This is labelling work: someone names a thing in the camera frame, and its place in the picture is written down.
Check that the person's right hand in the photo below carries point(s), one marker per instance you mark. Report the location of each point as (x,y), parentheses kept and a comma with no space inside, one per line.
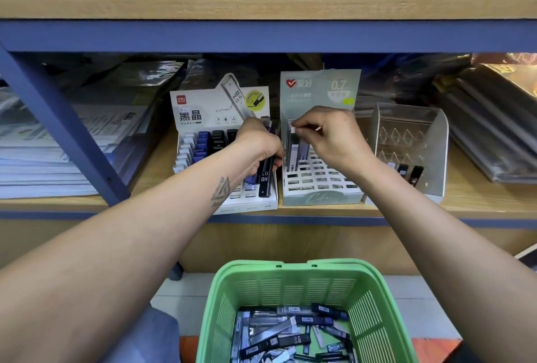
(336,140)

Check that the person's left hand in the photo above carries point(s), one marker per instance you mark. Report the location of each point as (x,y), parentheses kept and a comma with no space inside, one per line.
(256,145)

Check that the pale green display box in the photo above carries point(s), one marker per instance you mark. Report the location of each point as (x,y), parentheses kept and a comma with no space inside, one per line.
(323,187)

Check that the row of HB lead cases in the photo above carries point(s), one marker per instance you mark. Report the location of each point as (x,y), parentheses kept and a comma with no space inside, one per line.
(201,145)

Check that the white display box red label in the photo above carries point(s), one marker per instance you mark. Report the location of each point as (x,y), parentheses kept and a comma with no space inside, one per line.
(197,107)

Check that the clear plastic display box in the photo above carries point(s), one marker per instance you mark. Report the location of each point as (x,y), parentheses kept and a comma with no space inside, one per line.
(419,136)

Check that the green plastic basket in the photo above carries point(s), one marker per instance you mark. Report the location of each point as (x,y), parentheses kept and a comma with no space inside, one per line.
(294,279)

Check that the pile of lead cases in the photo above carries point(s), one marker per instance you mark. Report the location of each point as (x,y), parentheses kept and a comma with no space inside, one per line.
(289,333)

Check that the person's right forearm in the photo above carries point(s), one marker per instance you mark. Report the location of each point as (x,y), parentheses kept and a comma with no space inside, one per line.
(461,258)

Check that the person's left forearm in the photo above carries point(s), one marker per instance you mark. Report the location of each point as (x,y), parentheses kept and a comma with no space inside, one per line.
(109,275)

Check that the dark plastic-wrapped packs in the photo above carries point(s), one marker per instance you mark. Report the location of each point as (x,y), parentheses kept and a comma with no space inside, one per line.
(487,115)

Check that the stack of wrapped paper packs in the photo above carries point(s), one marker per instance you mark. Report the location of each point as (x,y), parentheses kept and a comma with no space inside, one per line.
(75,140)

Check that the colourful printed mat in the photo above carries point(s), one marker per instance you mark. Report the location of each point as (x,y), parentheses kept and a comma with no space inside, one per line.
(436,348)

